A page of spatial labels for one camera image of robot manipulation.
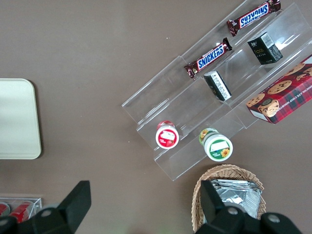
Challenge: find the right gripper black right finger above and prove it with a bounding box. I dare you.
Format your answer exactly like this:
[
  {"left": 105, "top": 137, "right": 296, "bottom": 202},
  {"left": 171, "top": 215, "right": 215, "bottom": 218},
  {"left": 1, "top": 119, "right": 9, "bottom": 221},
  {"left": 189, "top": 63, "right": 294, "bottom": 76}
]
[{"left": 199, "top": 180, "right": 263, "bottom": 234}]

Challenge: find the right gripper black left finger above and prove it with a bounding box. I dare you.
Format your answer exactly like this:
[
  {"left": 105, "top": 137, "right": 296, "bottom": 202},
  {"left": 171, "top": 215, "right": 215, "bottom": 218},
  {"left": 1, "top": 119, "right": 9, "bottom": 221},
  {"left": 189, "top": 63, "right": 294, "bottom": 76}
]
[{"left": 17, "top": 180, "right": 92, "bottom": 234}]

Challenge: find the light tan wicker basket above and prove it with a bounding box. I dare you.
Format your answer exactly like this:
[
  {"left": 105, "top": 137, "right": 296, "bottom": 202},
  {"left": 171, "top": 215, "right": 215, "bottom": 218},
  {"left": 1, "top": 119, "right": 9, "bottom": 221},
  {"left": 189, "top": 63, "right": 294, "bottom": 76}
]
[{"left": 192, "top": 164, "right": 267, "bottom": 234}]

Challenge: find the cream plastic serving tray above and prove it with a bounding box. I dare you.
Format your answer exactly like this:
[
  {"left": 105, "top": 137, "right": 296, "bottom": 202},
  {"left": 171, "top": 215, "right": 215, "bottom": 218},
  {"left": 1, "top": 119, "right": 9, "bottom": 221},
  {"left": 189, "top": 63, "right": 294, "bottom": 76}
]
[{"left": 0, "top": 78, "right": 42, "bottom": 160}]

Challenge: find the stack of foil containers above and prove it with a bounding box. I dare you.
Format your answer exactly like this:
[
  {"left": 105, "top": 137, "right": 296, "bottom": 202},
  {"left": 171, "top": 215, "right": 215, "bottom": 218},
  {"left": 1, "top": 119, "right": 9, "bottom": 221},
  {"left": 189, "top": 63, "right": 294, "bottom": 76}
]
[{"left": 206, "top": 178, "right": 263, "bottom": 220}]

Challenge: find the clear acrylic bottle rack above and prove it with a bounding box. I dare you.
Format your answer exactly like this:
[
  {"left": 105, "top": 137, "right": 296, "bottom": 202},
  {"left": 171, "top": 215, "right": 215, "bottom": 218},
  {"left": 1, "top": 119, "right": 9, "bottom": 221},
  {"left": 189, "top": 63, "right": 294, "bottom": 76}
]
[{"left": 0, "top": 196, "right": 42, "bottom": 221}]

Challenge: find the red cola bottle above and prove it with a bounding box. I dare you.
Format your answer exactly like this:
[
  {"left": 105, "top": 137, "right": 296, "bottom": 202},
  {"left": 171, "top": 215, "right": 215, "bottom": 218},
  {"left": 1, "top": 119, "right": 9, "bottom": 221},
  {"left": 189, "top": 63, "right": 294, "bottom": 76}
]
[
  {"left": 0, "top": 202, "right": 11, "bottom": 218},
  {"left": 9, "top": 200, "right": 33, "bottom": 219}
]

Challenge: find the green lid yogurt cup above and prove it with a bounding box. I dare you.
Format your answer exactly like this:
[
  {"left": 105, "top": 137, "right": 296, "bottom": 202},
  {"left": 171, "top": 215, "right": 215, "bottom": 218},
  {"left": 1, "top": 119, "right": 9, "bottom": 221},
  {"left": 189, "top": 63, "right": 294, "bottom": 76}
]
[{"left": 199, "top": 128, "right": 234, "bottom": 162}]

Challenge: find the red lid yogurt cup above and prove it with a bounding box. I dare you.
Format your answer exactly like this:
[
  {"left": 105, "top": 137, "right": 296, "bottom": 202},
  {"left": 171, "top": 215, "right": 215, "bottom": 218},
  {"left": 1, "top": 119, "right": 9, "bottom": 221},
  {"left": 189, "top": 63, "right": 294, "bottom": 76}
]
[{"left": 155, "top": 120, "right": 180, "bottom": 150}]

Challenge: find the clear acrylic stepped stand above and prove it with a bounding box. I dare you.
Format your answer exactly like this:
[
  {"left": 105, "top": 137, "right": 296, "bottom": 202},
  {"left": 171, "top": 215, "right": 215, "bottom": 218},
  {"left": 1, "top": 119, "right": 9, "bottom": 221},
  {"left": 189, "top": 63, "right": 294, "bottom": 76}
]
[{"left": 121, "top": 0, "right": 312, "bottom": 182}]

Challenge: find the small black carton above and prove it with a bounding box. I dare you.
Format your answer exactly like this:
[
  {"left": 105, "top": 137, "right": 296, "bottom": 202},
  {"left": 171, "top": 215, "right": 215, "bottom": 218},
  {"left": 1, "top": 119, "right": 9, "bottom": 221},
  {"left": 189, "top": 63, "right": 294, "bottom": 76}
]
[
  {"left": 203, "top": 71, "right": 233, "bottom": 102},
  {"left": 247, "top": 32, "right": 284, "bottom": 66}
]

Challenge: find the red plaid cookie box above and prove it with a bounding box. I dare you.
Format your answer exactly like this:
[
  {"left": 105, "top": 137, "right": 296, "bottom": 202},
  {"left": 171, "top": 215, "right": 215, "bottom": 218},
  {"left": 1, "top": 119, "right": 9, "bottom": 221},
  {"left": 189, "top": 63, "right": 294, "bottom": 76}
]
[{"left": 245, "top": 54, "right": 312, "bottom": 125}]

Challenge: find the Snickers chocolate bar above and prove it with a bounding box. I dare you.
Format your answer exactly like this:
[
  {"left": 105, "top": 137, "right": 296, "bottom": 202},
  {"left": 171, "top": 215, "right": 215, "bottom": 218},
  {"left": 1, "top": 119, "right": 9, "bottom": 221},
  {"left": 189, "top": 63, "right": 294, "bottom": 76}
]
[
  {"left": 226, "top": 0, "right": 281, "bottom": 38},
  {"left": 183, "top": 37, "right": 233, "bottom": 79}
]

